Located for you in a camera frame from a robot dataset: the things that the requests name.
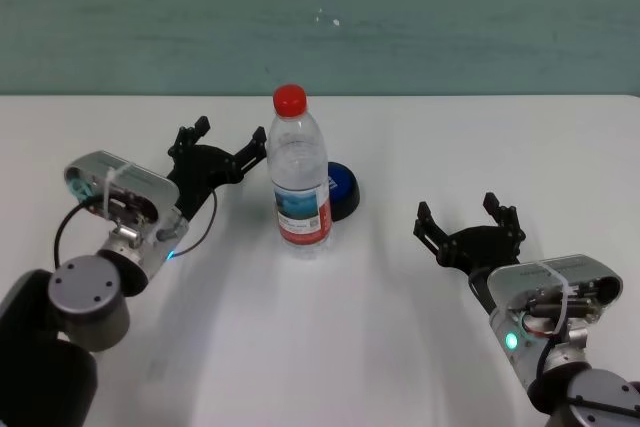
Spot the white zip tie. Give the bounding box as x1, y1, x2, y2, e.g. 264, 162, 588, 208
536, 260, 574, 337
102, 163, 135, 222

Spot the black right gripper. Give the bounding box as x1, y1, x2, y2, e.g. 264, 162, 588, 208
412, 191, 527, 309

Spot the thin left gripper cable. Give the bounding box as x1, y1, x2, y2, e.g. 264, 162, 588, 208
169, 189, 219, 262

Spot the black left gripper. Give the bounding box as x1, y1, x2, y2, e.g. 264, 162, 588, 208
166, 116, 269, 221

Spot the teal cable loop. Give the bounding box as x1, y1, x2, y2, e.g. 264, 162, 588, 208
68, 177, 96, 202

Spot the blue push button black base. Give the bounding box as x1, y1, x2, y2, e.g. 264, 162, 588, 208
327, 161, 362, 223

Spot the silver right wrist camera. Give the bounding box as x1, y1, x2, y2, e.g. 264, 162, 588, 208
486, 253, 624, 328

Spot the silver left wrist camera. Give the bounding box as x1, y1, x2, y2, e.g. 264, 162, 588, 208
64, 149, 179, 228

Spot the clear water bottle red cap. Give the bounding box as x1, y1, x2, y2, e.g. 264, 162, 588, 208
266, 84, 334, 262

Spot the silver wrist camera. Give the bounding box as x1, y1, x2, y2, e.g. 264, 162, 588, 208
64, 149, 179, 228
486, 253, 624, 328

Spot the black left camera cable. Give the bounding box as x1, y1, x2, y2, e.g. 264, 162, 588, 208
52, 200, 97, 271

